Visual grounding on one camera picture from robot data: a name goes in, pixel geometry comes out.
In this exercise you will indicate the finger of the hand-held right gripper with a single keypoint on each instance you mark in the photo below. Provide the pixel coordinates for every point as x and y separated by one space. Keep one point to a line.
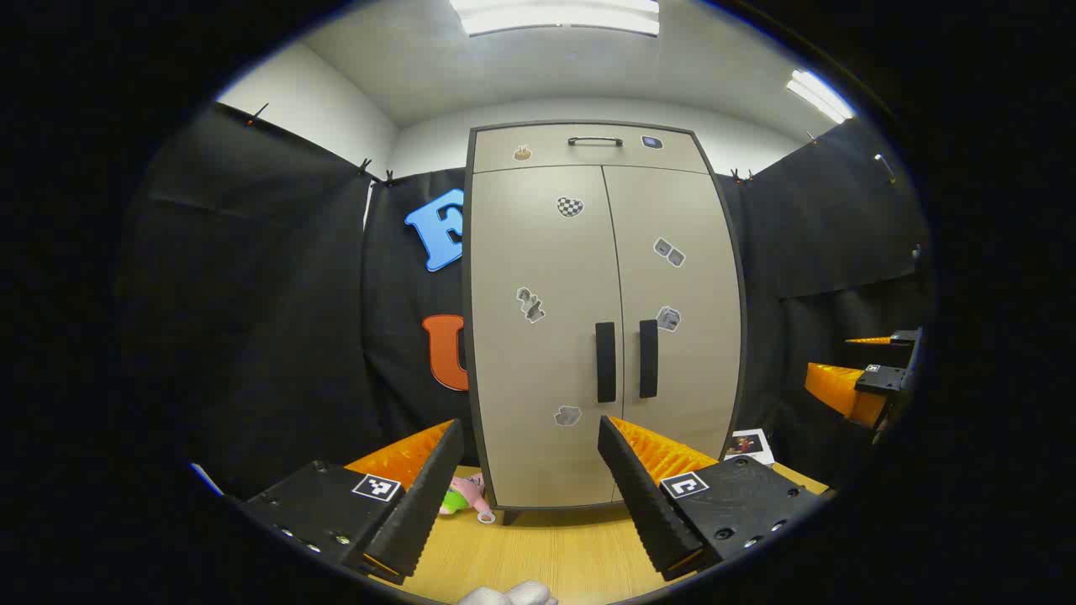
904 337
841 395

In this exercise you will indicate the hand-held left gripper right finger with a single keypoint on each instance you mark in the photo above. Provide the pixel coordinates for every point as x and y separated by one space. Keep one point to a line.
639 496

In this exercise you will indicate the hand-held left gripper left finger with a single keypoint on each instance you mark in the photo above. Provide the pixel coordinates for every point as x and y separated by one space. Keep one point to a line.
429 496

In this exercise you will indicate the beige double-door shoe cabinet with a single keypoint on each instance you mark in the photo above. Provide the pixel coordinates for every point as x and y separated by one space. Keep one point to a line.
742 336

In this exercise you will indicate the beige cabinet door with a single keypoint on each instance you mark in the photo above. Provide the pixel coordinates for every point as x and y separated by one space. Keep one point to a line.
504 378
698 378

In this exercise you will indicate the beige cabinet drawer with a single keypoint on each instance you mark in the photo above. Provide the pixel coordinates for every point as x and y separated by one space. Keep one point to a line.
672 155

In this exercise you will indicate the pink plush toy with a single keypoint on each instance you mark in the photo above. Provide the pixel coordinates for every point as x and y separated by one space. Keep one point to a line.
466 491

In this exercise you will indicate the white printed card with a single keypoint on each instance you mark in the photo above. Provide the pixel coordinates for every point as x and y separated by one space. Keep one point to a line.
752 444

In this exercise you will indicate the black backdrop cloth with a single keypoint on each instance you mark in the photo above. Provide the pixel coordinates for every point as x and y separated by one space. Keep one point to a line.
252 336

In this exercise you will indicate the narrow ceiling light panel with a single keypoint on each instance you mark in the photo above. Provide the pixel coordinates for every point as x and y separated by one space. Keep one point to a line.
820 94

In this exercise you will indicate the large ceiling light panel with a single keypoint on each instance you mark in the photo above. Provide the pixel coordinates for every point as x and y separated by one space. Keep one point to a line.
555 15

